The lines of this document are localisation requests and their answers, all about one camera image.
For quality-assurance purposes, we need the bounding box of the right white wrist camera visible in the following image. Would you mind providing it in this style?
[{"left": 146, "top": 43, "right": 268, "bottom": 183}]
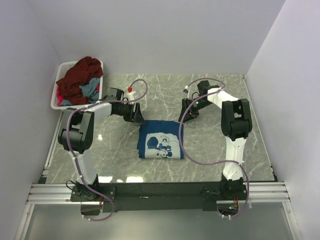
[{"left": 183, "top": 85, "right": 190, "bottom": 94}]

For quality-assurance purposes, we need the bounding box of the dark red t shirt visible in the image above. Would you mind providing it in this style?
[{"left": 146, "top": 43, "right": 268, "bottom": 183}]
[{"left": 56, "top": 56, "right": 103, "bottom": 105}]

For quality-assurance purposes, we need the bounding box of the black base beam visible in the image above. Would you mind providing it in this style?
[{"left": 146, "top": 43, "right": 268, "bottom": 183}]
[{"left": 70, "top": 178, "right": 249, "bottom": 216}]

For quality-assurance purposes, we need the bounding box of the grey blue t shirt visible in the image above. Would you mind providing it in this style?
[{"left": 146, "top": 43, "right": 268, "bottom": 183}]
[{"left": 60, "top": 77, "right": 100, "bottom": 107}]

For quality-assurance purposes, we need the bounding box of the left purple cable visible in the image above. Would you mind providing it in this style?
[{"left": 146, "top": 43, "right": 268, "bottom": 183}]
[{"left": 64, "top": 78, "right": 148, "bottom": 222}]

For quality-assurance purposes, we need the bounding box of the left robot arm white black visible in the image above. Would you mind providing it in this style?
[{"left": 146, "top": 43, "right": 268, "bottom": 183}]
[{"left": 57, "top": 87, "right": 146, "bottom": 201}]

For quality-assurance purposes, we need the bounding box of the purple cable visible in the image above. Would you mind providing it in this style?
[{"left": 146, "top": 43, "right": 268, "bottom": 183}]
[
  {"left": 177, "top": 78, "right": 251, "bottom": 219},
  {"left": 64, "top": 78, "right": 148, "bottom": 222}
]

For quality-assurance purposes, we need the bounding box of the pink garment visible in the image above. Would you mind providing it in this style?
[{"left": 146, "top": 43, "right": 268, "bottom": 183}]
[{"left": 56, "top": 84, "right": 100, "bottom": 107}]

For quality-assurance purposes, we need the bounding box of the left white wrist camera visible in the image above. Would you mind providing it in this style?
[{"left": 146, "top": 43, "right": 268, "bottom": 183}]
[{"left": 126, "top": 87, "right": 141, "bottom": 101}]

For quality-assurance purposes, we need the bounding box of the white laundry basket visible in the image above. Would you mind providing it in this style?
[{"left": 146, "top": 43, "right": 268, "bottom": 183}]
[{"left": 50, "top": 60, "right": 104, "bottom": 111}]

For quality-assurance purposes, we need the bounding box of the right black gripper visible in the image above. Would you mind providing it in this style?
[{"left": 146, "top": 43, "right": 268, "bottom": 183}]
[{"left": 178, "top": 97, "right": 212, "bottom": 123}]

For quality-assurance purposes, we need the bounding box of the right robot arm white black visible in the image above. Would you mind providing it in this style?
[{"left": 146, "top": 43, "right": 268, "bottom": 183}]
[{"left": 178, "top": 77, "right": 253, "bottom": 200}]

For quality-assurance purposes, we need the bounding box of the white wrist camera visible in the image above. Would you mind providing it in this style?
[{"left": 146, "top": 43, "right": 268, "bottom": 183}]
[
  {"left": 126, "top": 87, "right": 141, "bottom": 101},
  {"left": 183, "top": 85, "right": 190, "bottom": 94}
]

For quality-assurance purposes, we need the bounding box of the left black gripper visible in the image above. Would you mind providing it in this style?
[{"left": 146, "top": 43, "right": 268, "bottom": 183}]
[{"left": 115, "top": 102, "right": 146, "bottom": 125}]

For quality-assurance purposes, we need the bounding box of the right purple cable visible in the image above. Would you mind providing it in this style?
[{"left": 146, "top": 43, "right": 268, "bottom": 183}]
[{"left": 177, "top": 78, "right": 251, "bottom": 219}]

